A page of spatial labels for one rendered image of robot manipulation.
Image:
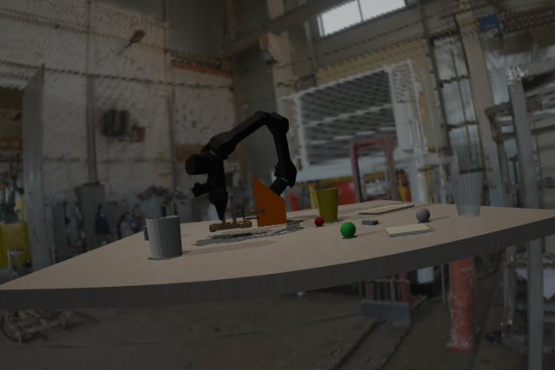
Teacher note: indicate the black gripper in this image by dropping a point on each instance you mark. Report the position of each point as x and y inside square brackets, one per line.
[218, 194]

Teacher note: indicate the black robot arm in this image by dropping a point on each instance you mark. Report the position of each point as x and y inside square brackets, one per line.
[224, 143]

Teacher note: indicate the green ball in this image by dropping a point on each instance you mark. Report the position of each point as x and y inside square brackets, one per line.
[348, 229]

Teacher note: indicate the beige flat rectangular panel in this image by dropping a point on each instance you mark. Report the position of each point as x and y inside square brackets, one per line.
[384, 209]

